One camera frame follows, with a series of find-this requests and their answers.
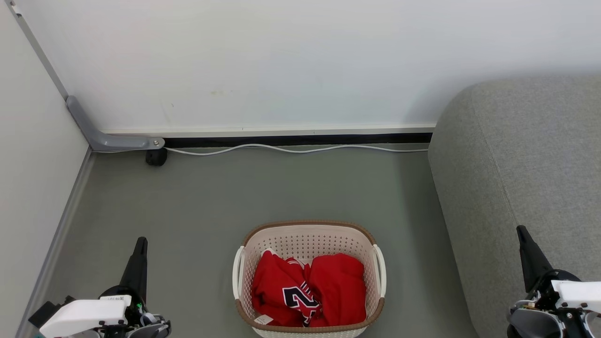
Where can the white perforated laundry basket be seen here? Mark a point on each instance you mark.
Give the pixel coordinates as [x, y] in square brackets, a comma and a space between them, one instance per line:
[305, 239]

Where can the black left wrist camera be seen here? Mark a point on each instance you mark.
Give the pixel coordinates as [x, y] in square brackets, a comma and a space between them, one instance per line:
[44, 312]

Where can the grey metal bracket with wheel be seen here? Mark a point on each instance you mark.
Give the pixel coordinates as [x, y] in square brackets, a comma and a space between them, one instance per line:
[108, 141]

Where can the white wall base trim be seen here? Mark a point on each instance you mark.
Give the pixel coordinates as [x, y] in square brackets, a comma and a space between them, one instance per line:
[281, 131]

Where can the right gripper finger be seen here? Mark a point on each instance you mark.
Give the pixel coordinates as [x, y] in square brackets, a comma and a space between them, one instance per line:
[530, 263]

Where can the black caster wheel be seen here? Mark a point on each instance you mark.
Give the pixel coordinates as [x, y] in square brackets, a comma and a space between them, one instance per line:
[156, 157]

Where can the red numbered basketball jersey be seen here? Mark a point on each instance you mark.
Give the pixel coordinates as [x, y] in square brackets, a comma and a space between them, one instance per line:
[277, 286]

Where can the grey fabric sofa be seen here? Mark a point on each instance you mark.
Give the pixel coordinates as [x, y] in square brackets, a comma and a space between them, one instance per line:
[516, 164]

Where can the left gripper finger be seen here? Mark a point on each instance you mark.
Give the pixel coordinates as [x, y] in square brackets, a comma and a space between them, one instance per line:
[138, 267]

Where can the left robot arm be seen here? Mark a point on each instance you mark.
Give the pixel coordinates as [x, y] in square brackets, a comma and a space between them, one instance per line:
[150, 328]

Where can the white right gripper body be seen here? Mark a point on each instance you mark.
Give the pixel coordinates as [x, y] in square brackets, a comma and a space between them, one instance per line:
[580, 293]

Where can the red garment with white band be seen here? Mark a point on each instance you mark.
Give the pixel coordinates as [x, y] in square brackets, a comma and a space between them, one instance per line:
[340, 286]

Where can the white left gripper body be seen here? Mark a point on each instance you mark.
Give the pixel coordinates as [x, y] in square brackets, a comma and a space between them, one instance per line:
[80, 314]

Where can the grey floor skirting strip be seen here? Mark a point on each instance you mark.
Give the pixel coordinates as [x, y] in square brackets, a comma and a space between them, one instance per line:
[56, 244]

